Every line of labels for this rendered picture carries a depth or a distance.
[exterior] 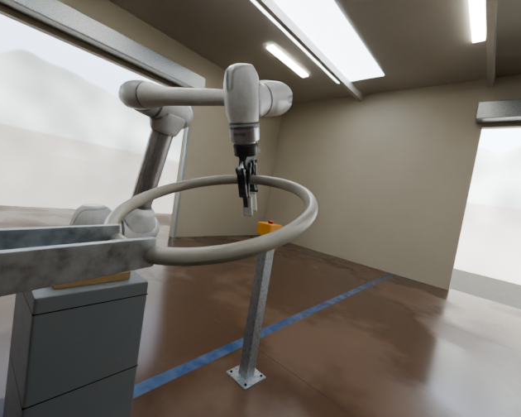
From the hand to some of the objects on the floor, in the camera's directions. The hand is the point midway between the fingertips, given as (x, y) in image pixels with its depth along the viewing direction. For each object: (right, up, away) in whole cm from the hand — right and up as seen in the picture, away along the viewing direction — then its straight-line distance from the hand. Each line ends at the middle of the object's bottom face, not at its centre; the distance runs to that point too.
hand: (250, 204), depth 88 cm
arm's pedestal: (-87, -109, +34) cm, 144 cm away
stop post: (-7, -118, +96) cm, 152 cm away
